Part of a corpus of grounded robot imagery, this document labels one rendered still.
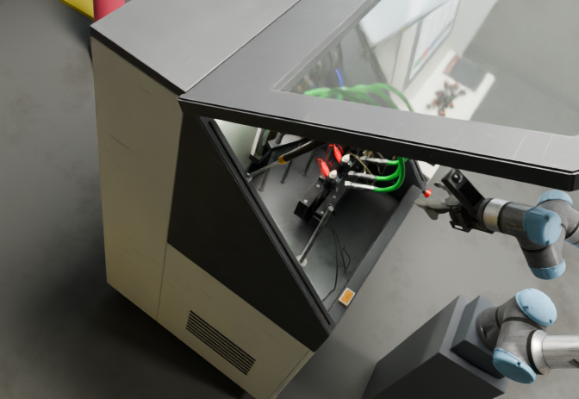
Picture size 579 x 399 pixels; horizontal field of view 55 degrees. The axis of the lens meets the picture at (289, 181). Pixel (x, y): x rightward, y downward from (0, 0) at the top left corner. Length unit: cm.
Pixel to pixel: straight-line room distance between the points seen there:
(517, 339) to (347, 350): 117
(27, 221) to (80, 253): 29
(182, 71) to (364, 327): 179
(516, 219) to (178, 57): 83
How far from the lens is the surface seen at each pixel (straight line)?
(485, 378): 199
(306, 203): 178
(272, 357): 200
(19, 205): 288
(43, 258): 273
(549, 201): 146
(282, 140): 174
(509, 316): 176
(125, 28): 139
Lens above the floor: 243
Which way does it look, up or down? 53 degrees down
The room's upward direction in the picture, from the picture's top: 23 degrees clockwise
